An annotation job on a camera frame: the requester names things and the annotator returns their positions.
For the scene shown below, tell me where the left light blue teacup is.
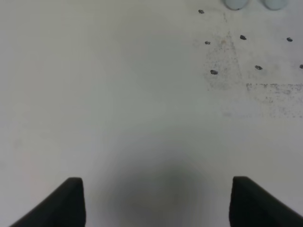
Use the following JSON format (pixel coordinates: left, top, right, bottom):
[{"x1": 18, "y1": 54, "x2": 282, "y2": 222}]
[{"x1": 224, "y1": 0, "x2": 248, "y2": 10}]

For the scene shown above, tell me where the right light blue teacup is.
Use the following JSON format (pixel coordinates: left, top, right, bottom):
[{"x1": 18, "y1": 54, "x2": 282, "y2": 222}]
[{"x1": 263, "y1": 0, "x2": 288, "y2": 10}]

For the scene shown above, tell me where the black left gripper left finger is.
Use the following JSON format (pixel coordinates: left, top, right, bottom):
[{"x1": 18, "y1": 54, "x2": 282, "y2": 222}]
[{"x1": 12, "y1": 177, "x2": 86, "y2": 227}]

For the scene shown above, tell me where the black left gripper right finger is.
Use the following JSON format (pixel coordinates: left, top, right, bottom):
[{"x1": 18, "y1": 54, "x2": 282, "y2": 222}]
[{"x1": 229, "y1": 176, "x2": 303, "y2": 227}]

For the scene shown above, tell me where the light blue teacup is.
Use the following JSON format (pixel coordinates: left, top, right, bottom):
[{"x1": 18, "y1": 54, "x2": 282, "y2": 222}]
[
  {"x1": 224, "y1": 0, "x2": 248, "y2": 10},
  {"x1": 263, "y1": 0, "x2": 288, "y2": 10}
]

